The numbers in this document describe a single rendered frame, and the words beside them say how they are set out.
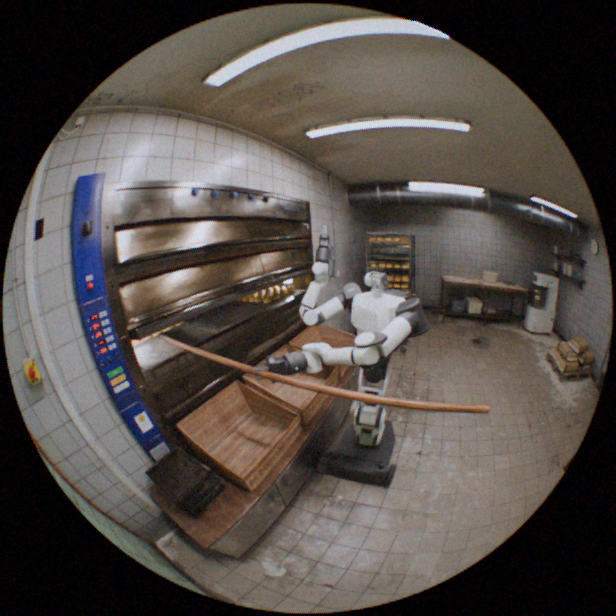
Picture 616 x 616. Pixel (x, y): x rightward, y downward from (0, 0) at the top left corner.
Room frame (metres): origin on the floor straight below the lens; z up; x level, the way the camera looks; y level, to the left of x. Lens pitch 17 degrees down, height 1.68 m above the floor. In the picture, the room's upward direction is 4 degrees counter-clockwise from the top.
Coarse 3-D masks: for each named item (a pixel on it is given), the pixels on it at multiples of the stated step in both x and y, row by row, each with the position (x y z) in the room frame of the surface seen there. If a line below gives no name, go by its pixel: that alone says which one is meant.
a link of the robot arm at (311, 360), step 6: (300, 354) 0.83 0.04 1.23; (306, 354) 0.84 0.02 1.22; (312, 354) 0.84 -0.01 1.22; (318, 354) 0.86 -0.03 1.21; (300, 360) 0.81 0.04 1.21; (306, 360) 0.83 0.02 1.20; (312, 360) 0.83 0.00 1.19; (318, 360) 0.85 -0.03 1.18; (300, 366) 0.80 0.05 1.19; (306, 366) 0.83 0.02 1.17; (312, 366) 0.83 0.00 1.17; (318, 366) 0.84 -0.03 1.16; (312, 372) 0.83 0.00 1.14
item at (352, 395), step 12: (192, 348) 0.97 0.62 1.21; (216, 360) 0.86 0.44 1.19; (228, 360) 0.84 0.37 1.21; (252, 372) 0.76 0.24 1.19; (264, 372) 0.74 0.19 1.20; (288, 384) 0.68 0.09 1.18; (300, 384) 0.66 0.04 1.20; (312, 384) 0.65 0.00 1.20; (336, 396) 0.60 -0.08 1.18; (348, 396) 0.57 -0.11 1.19; (360, 396) 0.56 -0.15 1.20; (372, 396) 0.55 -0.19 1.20; (384, 396) 0.54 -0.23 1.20; (408, 408) 0.48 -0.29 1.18; (420, 408) 0.46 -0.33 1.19; (432, 408) 0.44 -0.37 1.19; (444, 408) 0.42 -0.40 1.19; (456, 408) 0.41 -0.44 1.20; (468, 408) 0.38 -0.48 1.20; (480, 408) 0.36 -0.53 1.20
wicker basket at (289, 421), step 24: (240, 384) 1.18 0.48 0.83; (216, 408) 0.97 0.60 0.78; (240, 408) 1.11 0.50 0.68; (264, 408) 1.10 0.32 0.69; (192, 432) 0.76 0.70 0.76; (216, 432) 0.87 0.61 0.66; (240, 432) 0.95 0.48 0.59; (264, 432) 0.96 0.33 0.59; (288, 432) 0.86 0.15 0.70; (216, 456) 0.72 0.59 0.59; (240, 456) 0.75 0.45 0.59; (264, 456) 0.66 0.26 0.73; (240, 480) 0.52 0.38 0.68
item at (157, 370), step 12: (288, 300) 1.92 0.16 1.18; (264, 312) 1.61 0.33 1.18; (276, 312) 1.71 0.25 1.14; (240, 324) 1.38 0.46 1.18; (252, 324) 1.45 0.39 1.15; (216, 336) 1.19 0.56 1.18; (228, 336) 1.24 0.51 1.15; (204, 348) 1.07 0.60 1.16; (168, 360) 0.87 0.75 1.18; (180, 360) 0.91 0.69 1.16; (144, 372) 0.74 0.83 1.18; (156, 372) 0.77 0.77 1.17
